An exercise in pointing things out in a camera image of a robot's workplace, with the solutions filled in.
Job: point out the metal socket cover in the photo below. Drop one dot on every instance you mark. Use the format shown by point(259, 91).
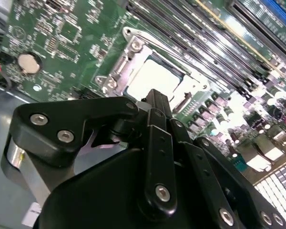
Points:
point(195, 84)

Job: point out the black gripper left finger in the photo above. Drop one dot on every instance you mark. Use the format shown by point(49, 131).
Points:
point(50, 124)

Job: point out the silver CPU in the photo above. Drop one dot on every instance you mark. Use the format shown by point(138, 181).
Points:
point(152, 76)

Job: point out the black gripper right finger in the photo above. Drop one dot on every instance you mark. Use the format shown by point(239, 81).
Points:
point(205, 171)

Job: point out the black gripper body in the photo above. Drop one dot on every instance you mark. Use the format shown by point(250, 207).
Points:
point(97, 195)

